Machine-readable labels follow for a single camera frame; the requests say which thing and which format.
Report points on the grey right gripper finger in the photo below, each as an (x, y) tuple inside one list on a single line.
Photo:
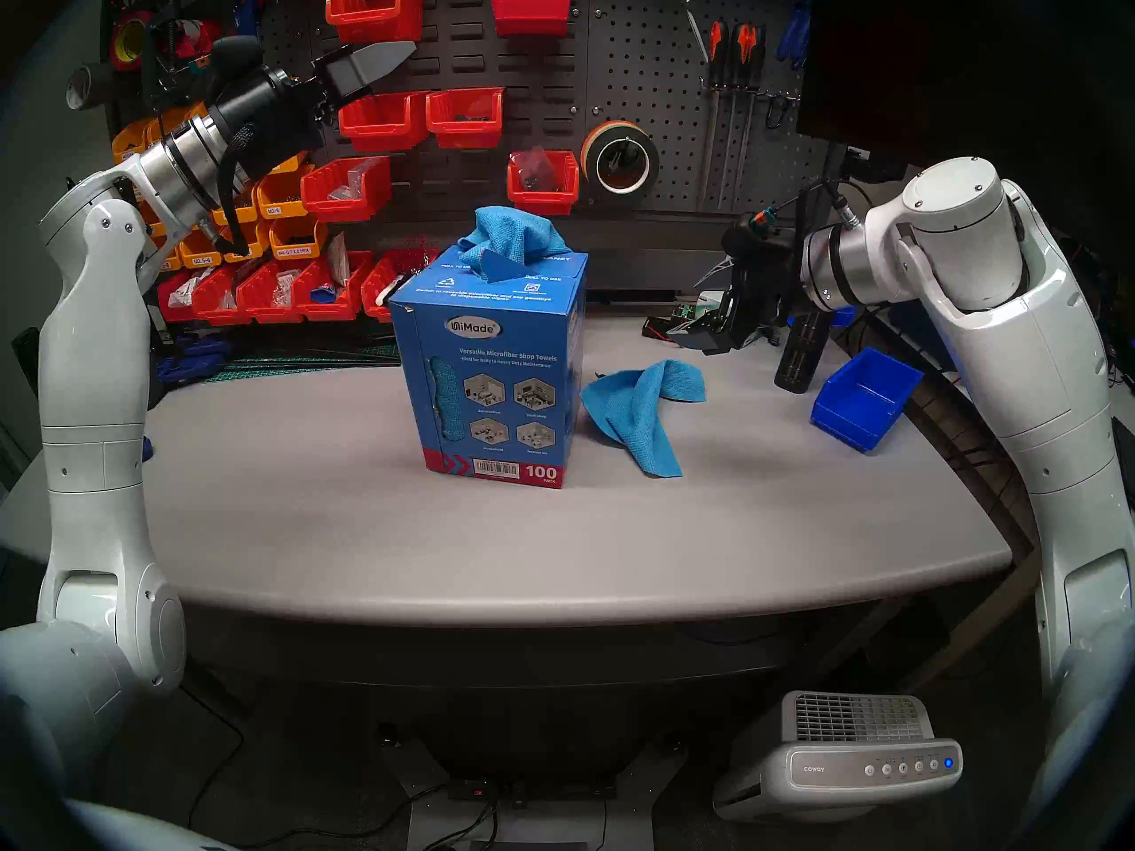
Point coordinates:
[(720, 307), (709, 339)]

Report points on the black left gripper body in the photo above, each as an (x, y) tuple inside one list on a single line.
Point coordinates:
[(270, 118)]

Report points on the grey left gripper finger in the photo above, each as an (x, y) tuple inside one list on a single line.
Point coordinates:
[(386, 53), (346, 78)]

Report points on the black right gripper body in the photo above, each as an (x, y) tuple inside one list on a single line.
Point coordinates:
[(763, 282)]

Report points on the blue microfiber shop towel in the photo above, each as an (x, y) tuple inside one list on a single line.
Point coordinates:
[(514, 233), (647, 415)]

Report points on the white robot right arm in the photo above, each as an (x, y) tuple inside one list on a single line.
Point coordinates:
[(1046, 370)]

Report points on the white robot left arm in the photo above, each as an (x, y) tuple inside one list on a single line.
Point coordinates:
[(89, 397)]

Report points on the blue shop towel box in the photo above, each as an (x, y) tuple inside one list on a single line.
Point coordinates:
[(497, 388)]

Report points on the small green circuit board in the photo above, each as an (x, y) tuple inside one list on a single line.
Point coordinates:
[(687, 315)]

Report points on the red plastic storage bin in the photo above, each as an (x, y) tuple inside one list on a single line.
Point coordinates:
[(381, 127), (465, 122), (217, 313), (332, 313), (266, 313), (372, 308), (372, 20), (541, 200), (177, 310), (341, 200)]

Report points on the orange bin labelled M3-4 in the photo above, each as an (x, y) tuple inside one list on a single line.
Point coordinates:
[(291, 162)]

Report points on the orange bin labelled M3-6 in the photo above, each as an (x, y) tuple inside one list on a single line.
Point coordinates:
[(284, 198)]

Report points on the black bottle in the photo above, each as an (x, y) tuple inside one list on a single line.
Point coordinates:
[(802, 353)]

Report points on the bright blue plastic bin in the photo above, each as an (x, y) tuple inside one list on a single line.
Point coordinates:
[(847, 317), (864, 397)]

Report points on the orange bin labelled M3-8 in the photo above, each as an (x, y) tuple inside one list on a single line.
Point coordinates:
[(239, 213)]

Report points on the clear plastic case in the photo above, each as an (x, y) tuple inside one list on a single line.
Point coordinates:
[(356, 181)]

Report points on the orange bin labelled M4-0.7 HEX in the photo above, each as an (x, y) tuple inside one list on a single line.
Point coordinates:
[(297, 238)]

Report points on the orange bin labelled M2.5-5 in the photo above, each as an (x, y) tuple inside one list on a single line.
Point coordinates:
[(244, 245)]

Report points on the orange bin labelled M3X14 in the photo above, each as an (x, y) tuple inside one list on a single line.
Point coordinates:
[(129, 144)]

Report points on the dark red storage bin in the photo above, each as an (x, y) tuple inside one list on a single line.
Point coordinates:
[(530, 11)]

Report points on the orange bin labelled M2.5-6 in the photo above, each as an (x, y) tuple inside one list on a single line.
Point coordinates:
[(199, 253)]

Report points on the black tape roll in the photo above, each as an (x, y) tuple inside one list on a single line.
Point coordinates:
[(625, 184)]

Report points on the red yellow tape roll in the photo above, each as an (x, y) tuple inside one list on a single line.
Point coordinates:
[(131, 41)]

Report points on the clear bag of parts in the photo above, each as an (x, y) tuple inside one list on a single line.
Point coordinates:
[(536, 167), (284, 286), (180, 291), (217, 282)]

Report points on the black carabiner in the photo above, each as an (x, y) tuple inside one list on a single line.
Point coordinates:
[(774, 112)]

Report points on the orange bin labelled M2.5-8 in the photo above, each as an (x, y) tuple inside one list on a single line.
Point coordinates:
[(168, 260)]

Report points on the blue plastic part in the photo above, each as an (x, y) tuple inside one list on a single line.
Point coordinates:
[(324, 293)]

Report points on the orange tape roll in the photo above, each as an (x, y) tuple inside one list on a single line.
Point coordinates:
[(596, 140)]

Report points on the white marker pen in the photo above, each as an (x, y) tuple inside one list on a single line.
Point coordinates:
[(396, 289)]

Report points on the green cutting mat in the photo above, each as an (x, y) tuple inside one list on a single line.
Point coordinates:
[(293, 362)]

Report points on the blue bar clamp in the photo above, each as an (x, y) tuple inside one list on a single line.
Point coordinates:
[(195, 357)]

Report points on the black monitor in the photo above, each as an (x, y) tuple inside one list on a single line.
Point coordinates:
[(975, 60)]

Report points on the blue black clamp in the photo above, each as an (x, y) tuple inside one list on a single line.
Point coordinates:
[(147, 448)]

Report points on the white air purifier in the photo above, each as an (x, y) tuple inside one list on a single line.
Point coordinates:
[(842, 761)]

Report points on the black power strip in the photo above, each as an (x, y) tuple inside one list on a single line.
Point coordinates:
[(532, 789)]

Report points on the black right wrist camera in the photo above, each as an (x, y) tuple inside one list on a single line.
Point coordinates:
[(754, 233)]

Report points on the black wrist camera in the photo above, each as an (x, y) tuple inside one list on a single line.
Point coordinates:
[(754, 233), (230, 58)]

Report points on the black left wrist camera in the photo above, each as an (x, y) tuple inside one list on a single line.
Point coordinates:
[(230, 58)]

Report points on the grey duct tape roll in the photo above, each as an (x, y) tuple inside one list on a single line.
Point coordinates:
[(89, 85)]

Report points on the metal hook rail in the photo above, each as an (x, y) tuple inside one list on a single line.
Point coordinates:
[(754, 87)]

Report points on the dark pegboard wall panel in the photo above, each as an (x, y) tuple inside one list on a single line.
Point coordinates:
[(638, 78)]

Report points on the black upright post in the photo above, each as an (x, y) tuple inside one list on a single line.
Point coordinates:
[(27, 362)]

